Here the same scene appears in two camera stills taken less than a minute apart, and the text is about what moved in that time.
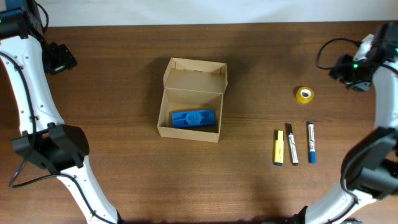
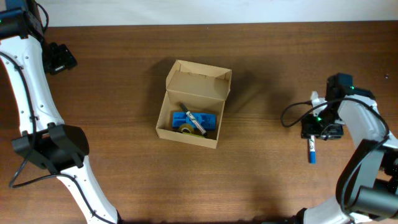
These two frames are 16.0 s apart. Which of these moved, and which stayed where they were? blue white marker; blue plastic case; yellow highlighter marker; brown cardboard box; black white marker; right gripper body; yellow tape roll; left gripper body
Moved: yellow tape roll; right gripper body; black white marker; yellow highlighter marker
Stayed: left gripper body; blue plastic case; brown cardboard box; blue white marker
